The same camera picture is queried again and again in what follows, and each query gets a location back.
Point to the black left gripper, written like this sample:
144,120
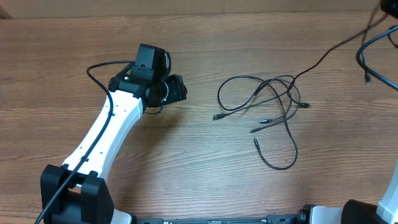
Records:
179,89

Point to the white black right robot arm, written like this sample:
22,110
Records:
355,211

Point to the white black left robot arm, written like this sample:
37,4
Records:
77,191

